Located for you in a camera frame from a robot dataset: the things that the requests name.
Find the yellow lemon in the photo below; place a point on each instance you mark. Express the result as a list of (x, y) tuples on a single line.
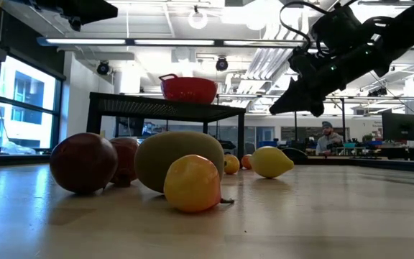
[(271, 162)]

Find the yellow orange pear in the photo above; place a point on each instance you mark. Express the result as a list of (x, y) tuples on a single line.
[(192, 183), (231, 164)]

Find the red plastic colander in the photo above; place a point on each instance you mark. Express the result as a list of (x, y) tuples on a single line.
[(189, 91)]

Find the green kiwi fruit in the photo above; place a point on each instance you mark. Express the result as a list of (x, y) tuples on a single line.
[(171, 149)]

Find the dark red pomegranate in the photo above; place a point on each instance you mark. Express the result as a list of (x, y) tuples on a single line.
[(127, 158), (83, 163)]

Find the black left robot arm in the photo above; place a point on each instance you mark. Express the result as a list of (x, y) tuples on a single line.
[(85, 11)]

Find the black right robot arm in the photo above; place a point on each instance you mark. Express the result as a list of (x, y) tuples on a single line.
[(408, 28)]

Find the person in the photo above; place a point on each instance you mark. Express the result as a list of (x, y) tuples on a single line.
[(327, 142)]

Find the black office chair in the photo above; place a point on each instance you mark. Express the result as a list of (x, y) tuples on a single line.
[(295, 156)]

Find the black ceiling spotlight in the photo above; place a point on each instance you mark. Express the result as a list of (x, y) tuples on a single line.
[(102, 67), (221, 64)]

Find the black computer monitor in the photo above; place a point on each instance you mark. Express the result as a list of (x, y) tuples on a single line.
[(401, 126)]

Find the white round ceiling lamp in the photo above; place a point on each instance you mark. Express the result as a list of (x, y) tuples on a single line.
[(197, 19)]

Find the black perforated metal shelf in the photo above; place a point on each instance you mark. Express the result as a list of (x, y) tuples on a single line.
[(164, 108)]

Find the black background rig frame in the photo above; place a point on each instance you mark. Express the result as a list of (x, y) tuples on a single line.
[(343, 122)]

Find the black aluminium table frame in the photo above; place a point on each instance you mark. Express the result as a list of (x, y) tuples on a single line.
[(390, 165)]

